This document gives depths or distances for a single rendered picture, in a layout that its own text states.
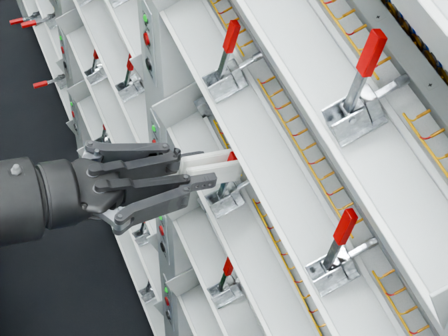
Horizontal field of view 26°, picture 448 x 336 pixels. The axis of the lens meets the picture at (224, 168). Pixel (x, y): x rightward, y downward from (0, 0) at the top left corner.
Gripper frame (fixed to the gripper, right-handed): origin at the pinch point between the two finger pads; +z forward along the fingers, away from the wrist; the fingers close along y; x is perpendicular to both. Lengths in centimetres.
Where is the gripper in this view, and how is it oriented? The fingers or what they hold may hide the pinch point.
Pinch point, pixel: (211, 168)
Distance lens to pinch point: 113.5
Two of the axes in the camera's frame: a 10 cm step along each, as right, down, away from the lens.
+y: 3.6, 7.0, -6.2
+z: 9.2, -1.5, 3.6
